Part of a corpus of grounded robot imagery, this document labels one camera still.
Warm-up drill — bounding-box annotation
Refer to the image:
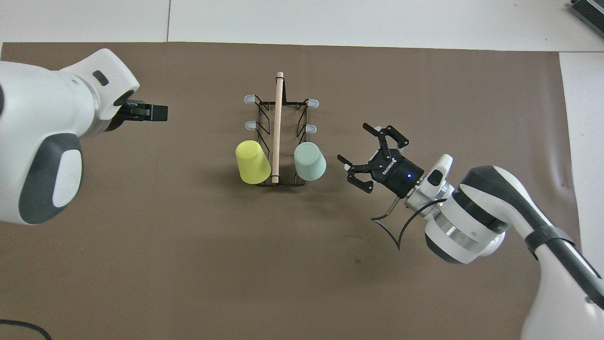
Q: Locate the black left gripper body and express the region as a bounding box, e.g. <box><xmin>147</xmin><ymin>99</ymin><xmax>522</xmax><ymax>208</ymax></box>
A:
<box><xmin>104</xmin><ymin>90</ymin><xmax>135</xmax><ymax>132</ymax></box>

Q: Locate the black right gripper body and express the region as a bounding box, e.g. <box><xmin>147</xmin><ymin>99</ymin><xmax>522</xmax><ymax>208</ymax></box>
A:
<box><xmin>370</xmin><ymin>151</ymin><xmax>425</xmax><ymax>199</ymax></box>

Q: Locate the pale green plastic cup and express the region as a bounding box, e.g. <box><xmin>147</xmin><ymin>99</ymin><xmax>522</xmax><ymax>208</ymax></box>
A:
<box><xmin>294</xmin><ymin>142</ymin><xmax>327</xmax><ymax>182</ymax></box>

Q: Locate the yellow plastic cup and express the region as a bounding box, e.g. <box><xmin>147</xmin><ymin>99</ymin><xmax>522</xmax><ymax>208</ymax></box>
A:
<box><xmin>235</xmin><ymin>139</ymin><xmax>272</xmax><ymax>185</ymax></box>

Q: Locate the brown table mat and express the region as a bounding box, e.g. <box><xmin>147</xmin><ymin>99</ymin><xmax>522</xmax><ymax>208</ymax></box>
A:
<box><xmin>0</xmin><ymin>42</ymin><xmax>593</xmax><ymax>340</ymax></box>

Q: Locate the dark ribbed electronic device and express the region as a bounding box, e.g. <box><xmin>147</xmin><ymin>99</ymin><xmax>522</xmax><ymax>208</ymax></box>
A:
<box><xmin>568</xmin><ymin>0</ymin><xmax>604</xmax><ymax>26</ymax></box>

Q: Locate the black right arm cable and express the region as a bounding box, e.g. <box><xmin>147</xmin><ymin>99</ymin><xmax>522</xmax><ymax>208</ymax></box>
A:
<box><xmin>371</xmin><ymin>197</ymin><xmax>447</xmax><ymax>251</ymax></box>

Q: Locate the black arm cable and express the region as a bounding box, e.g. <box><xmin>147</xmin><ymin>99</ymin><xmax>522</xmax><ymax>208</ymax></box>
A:
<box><xmin>371</xmin><ymin>197</ymin><xmax>447</xmax><ymax>251</ymax></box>
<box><xmin>0</xmin><ymin>319</ymin><xmax>53</xmax><ymax>340</ymax></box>

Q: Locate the black wire cup rack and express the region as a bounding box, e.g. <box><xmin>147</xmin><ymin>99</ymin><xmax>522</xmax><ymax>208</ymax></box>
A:
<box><xmin>243</xmin><ymin>72</ymin><xmax>320</xmax><ymax>187</ymax></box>

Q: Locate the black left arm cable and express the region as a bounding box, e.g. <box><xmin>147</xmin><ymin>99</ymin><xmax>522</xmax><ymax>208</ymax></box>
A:
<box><xmin>0</xmin><ymin>319</ymin><xmax>53</xmax><ymax>340</ymax></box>

